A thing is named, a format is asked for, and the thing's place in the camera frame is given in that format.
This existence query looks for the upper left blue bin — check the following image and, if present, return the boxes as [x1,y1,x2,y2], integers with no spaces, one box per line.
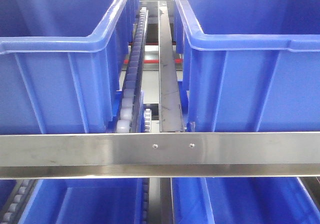
[0,0,139,135]

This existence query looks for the left roller track lower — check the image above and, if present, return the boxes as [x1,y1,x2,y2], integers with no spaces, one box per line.
[0,179,37,224]

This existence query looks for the blue bin lower left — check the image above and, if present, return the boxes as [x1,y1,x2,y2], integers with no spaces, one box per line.
[19,178,148,224]

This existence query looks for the blue bin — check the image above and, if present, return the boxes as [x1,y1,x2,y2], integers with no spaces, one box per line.
[0,0,139,135]
[172,177,320,224]
[19,178,148,224]
[174,0,320,132]

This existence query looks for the white roller track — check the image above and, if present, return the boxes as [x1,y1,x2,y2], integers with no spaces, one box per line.
[116,7,148,134]

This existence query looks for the stainless steel shelf rack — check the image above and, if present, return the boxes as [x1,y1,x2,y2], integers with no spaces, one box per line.
[0,132,320,179]

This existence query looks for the steel divider rail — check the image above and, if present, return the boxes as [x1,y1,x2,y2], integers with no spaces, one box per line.
[158,1,185,133]

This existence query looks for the upper right blue bin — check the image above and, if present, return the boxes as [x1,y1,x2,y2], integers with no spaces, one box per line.
[174,0,320,132]

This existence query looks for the blue bin lower right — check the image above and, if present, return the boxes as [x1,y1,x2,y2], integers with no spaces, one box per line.
[172,177,320,224]

